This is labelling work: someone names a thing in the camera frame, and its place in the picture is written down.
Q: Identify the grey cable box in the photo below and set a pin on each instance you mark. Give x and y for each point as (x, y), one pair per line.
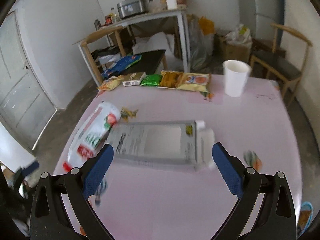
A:
(165, 145)

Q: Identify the green small snack bag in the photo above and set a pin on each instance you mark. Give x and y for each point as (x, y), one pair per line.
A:
(152, 80)

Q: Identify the silver cooking pot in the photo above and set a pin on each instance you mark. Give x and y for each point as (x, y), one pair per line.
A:
(130, 8)

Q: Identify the white yogurt bottle red cap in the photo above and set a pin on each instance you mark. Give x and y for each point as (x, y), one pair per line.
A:
(91, 135)

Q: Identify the small white snack pack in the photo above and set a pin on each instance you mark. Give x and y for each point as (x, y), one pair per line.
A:
(133, 79)

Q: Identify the blue plastic waste basket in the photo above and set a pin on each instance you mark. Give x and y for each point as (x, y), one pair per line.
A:
(305, 217)

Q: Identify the grey refrigerator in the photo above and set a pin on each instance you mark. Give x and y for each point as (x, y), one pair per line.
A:
(267, 12)

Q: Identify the brown golden snack bag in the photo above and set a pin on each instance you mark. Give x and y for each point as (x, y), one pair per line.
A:
(169, 78)

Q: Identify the white paper cup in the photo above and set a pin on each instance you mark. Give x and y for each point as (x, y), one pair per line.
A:
(235, 74)

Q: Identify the blue snack bag on chair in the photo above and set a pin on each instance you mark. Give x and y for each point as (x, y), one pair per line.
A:
(121, 65)

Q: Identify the white door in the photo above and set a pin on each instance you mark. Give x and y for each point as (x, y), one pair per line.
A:
(25, 107)

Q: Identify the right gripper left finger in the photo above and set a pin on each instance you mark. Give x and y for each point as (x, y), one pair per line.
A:
(49, 219)

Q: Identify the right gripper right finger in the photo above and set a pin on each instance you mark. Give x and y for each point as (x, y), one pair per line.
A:
(276, 218)

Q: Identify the yellow snack bag left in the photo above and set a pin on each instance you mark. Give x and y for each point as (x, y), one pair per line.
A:
(111, 83)

